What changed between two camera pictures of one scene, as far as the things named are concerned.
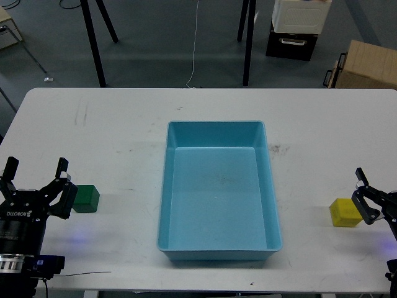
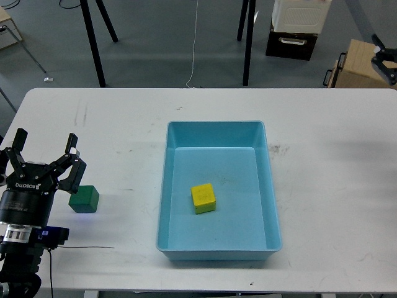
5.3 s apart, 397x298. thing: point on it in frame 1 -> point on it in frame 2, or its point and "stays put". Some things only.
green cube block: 87,199 stays put
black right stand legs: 249,36 stays put
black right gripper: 387,202 -> 389,74
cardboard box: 366,66 stays put
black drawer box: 293,46 stays put
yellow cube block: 344,213 -> 204,198
